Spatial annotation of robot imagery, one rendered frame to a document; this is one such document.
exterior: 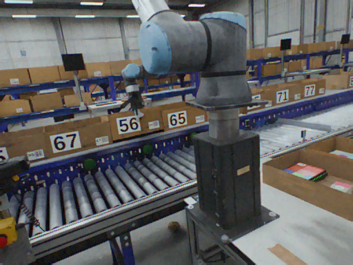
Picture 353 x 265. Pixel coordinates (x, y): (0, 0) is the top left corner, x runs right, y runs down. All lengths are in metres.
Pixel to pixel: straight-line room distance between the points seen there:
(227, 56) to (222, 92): 0.11
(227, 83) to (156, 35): 0.26
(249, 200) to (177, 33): 0.62
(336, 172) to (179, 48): 0.96
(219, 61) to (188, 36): 0.13
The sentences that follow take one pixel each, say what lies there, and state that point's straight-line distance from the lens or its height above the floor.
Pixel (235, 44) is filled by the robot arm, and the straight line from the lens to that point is 0.79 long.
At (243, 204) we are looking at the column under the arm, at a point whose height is 0.83.
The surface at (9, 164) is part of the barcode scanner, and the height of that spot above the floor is 1.08.
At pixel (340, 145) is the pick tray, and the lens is 1.67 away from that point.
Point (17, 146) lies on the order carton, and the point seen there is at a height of 1.00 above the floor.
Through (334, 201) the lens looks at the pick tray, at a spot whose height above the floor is 0.80.
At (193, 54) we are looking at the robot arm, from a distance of 0.73.
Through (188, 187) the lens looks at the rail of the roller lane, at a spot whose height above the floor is 0.73.
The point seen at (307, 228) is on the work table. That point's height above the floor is 0.75.
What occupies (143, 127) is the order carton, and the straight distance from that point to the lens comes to 1.71.
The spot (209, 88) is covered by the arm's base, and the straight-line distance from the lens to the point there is 0.78.
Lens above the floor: 1.32
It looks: 15 degrees down
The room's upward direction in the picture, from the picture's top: 7 degrees counter-clockwise
